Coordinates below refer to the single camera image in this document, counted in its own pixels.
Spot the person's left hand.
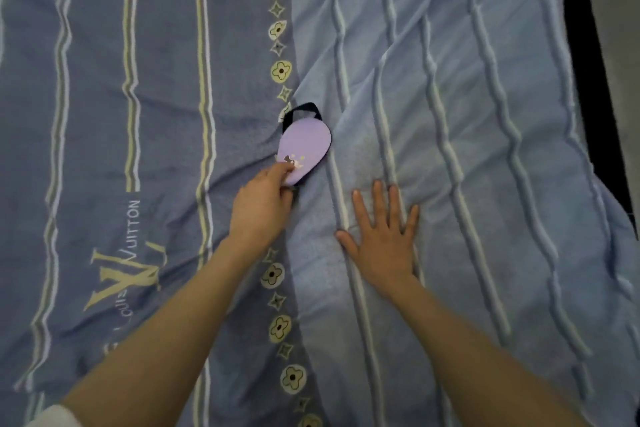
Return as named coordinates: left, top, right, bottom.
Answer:
left=228, top=161, right=296, bottom=251

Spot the person's right hand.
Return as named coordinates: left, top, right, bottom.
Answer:
left=335, top=180, right=421, bottom=298

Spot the purple sleep eye mask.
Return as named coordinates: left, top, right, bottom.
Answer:
left=276, top=102, right=333, bottom=187

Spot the person's left forearm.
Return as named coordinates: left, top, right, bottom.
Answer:
left=60, top=237, right=281, bottom=427

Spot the person's right forearm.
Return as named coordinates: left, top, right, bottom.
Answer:
left=387, top=276, right=591, bottom=427

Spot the light blue tufted blanket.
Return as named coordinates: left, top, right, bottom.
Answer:
left=280, top=0, right=640, bottom=427

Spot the blue patterned bed sheet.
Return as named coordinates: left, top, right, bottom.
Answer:
left=0, top=0, right=331, bottom=427

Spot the white sleeve cuff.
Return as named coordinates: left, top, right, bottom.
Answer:
left=25, top=404, right=83, bottom=427

